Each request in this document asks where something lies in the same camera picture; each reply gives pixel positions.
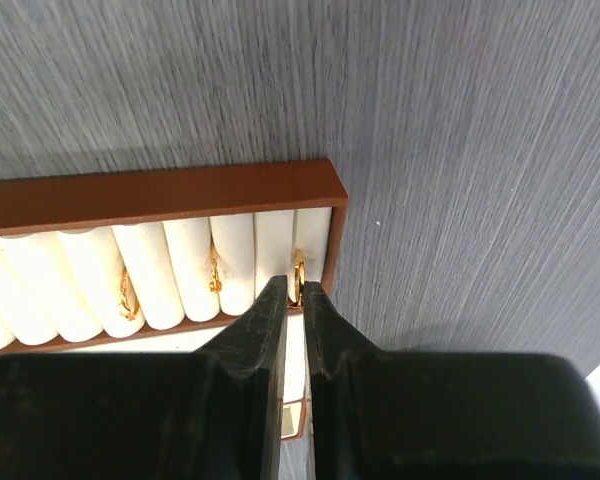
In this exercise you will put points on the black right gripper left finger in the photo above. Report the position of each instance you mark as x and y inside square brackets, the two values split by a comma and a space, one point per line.
[212, 413]

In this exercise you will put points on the brown jewelry tray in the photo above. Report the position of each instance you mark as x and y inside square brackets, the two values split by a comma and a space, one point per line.
[164, 260]

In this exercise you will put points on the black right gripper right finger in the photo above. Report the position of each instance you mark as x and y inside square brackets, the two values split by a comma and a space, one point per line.
[379, 414]

